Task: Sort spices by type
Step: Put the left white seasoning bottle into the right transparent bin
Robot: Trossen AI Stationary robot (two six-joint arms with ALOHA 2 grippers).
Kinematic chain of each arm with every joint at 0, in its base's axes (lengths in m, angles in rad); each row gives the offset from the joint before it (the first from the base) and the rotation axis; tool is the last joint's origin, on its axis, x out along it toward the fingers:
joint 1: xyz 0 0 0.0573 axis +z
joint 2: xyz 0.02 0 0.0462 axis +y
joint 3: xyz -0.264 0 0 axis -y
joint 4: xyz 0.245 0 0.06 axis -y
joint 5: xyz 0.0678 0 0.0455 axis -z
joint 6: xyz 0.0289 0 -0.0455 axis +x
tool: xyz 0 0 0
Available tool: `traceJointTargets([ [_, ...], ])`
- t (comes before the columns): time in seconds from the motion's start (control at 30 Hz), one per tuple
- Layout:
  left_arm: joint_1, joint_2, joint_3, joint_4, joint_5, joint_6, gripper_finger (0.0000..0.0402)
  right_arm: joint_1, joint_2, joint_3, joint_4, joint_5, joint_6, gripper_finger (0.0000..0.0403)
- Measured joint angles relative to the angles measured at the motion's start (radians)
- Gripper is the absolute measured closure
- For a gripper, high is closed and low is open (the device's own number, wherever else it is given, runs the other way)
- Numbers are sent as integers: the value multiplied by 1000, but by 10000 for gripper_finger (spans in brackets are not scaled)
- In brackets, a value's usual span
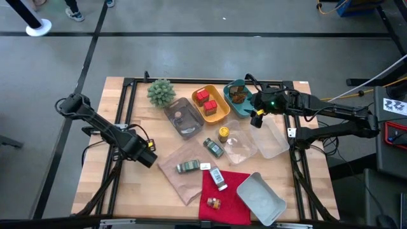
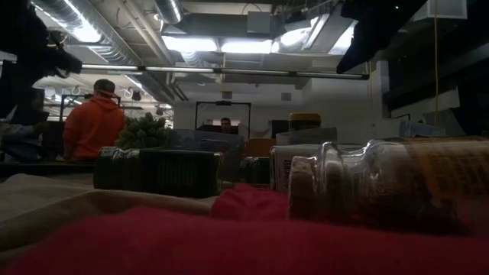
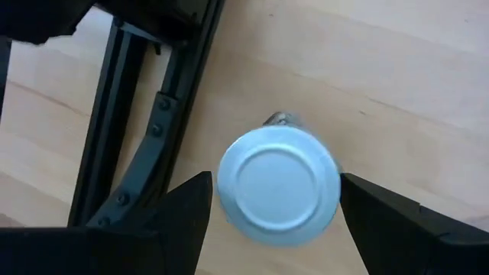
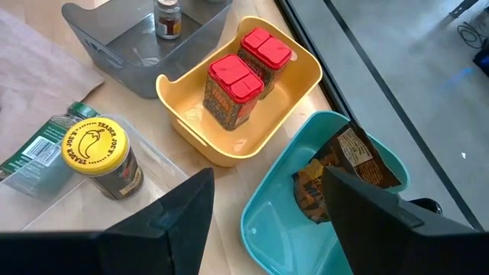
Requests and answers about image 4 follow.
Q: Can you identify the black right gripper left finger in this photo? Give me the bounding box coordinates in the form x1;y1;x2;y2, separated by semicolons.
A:
101;167;215;275

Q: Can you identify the yellow-lid spice jar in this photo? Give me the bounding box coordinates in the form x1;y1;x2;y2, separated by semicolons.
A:
60;116;145;201

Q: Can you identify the tan cloth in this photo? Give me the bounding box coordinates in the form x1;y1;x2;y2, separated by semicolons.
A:
0;9;105;163

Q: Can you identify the black frame clamp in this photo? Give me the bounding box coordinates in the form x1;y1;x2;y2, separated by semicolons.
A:
408;197;443;215

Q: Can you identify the small brown spice jar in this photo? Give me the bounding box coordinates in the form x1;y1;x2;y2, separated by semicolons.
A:
154;0;183;40

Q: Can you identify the brown seasoning packet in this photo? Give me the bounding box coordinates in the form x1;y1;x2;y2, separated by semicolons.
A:
313;121;403;190

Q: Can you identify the grey translucent plastic bin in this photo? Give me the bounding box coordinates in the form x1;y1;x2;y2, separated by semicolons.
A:
60;0;234;100

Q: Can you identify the clear plastic bin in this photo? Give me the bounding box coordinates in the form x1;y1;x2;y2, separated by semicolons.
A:
0;112;190;234

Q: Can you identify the red-lid patterned spice tin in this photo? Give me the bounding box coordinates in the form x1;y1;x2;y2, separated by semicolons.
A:
202;53;265;131
237;27;293;100

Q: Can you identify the green-label spice jar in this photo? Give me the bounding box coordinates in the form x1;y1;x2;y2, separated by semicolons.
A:
0;101;100;183

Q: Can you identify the blue floor box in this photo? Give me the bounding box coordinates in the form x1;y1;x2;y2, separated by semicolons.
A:
472;47;489;77

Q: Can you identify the teal plastic bin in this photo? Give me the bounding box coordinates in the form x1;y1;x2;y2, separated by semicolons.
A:
240;110;412;275

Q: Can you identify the yellow plastic bin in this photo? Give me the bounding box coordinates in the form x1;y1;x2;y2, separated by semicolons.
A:
155;15;324;168

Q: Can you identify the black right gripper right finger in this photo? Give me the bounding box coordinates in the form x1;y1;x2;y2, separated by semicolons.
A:
322;166;477;275

